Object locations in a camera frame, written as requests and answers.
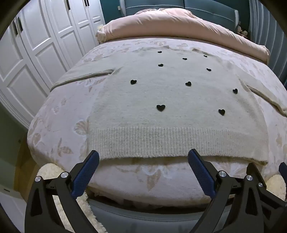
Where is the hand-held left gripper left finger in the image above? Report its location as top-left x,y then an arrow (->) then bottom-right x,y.
25,150 -> 100,233

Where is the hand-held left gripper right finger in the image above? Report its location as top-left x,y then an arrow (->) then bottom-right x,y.
188,149 -> 272,233

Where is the cream sweater with black hearts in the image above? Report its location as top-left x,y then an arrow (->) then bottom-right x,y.
50,46 -> 287,166

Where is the fluffy white rug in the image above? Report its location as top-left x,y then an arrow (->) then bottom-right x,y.
37,163 -> 286,233

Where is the bed with floral bedspread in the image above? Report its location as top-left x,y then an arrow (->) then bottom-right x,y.
27,37 -> 287,208

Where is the white panelled wardrobe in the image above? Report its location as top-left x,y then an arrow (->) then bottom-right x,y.
0,0 -> 106,130

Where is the beige plush toy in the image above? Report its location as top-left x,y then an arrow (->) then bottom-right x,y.
235,21 -> 248,37

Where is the pink duvet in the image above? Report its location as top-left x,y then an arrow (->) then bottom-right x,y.
95,8 -> 270,64

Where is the teal padded headboard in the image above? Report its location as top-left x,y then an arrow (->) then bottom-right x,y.
119,0 -> 240,29

